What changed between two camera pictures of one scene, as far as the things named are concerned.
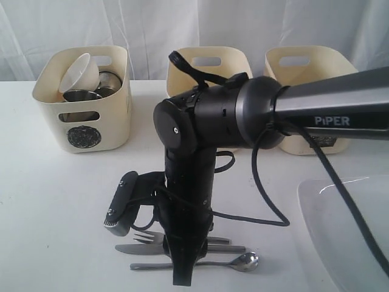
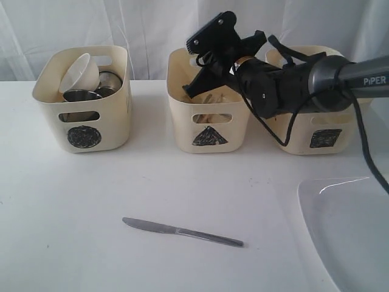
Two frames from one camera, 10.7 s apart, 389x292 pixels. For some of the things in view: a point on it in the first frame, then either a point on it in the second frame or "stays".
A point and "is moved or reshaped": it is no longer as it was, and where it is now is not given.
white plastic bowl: [82, 74] stays
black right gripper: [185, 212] → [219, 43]
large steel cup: [78, 95] stays
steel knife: [159, 248] → [172, 229]
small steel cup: [109, 84] stays
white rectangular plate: [335, 235] stays
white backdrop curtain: [147, 30] stays
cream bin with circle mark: [102, 125] stays
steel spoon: [243, 262] is moved or reshaped
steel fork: [159, 238] is moved or reshaped
